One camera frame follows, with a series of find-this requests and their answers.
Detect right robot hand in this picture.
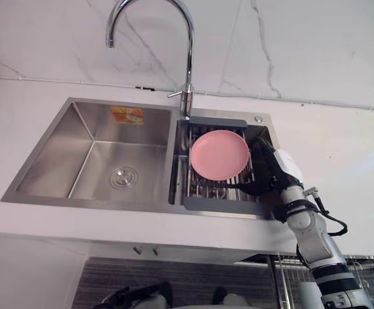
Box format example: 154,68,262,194
234,136,304,196

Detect pink plate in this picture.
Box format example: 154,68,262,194
190,129,250,182

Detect chrome gooseneck faucet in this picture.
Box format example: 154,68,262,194
105,0,196,118

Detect white cabinet door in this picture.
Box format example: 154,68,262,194
0,231,88,309

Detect round metal drain strainer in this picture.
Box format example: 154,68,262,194
109,165,140,189

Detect grey ribbed dishwasher door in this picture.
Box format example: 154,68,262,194
71,256,278,309

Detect grey sink drying rack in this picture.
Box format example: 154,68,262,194
173,117,268,216

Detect stainless steel double sink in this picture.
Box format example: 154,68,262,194
0,97,281,221

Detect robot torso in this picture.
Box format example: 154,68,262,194
154,285,249,309

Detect orange sticker label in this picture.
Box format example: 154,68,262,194
109,106,143,125

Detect wire dishwasher rack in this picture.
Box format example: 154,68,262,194
274,253,374,309

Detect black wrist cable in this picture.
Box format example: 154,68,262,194
312,192,349,236

